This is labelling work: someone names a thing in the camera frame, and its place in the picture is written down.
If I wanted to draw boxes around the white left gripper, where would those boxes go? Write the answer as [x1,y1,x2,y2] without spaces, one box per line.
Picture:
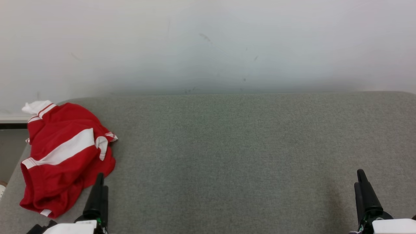
[42,173,109,234]

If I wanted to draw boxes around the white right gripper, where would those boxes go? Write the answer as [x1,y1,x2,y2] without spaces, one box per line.
[349,169,416,234]

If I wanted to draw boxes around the red Bulls basketball jersey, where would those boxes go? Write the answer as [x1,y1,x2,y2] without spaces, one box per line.
[19,100,112,219]

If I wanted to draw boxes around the grey fabric sofa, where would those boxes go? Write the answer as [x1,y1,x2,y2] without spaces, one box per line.
[0,91,416,234]

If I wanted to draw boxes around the white and black wall skirting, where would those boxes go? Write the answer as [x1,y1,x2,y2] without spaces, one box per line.
[0,114,31,130]

